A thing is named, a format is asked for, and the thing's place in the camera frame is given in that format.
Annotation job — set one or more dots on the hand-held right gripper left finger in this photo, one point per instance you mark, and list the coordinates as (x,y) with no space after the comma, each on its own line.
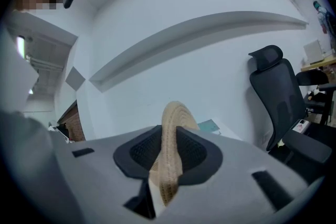
(99,178)

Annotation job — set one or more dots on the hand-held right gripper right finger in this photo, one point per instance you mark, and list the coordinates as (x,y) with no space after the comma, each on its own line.
(231,183)

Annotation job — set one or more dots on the white table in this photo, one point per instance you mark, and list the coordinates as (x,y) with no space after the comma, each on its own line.
(228,133)

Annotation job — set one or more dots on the teal book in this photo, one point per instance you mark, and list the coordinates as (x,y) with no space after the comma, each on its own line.
(208,126)

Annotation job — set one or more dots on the person in grey shirt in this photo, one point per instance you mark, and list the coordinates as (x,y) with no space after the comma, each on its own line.
(15,165)

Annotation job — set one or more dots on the white phone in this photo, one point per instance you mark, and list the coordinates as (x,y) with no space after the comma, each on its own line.
(301,126)

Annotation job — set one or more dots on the black headrest office chair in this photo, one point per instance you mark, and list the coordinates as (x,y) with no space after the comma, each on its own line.
(278,91)

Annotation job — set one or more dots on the black armrest chair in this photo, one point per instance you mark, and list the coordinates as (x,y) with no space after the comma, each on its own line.
(311,77)

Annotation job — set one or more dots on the light wooden desk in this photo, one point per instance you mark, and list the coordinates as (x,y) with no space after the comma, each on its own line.
(319,65)

